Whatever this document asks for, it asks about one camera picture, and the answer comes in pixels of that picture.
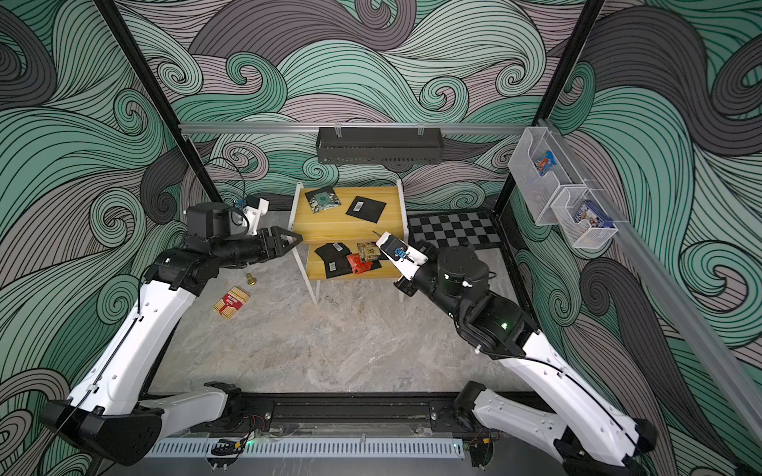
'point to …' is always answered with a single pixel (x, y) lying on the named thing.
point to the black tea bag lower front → (335, 260)
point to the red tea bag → (357, 266)
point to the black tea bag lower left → (334, 245)
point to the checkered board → (474, 229)
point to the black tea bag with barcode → (365, 208)
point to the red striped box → (231, 302)
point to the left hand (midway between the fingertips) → (295, 237)
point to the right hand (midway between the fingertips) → (401, 243)
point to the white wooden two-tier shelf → (334, 232)
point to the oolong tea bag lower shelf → (368, 251)
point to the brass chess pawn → (251, 280)
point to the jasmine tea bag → (320, 199)
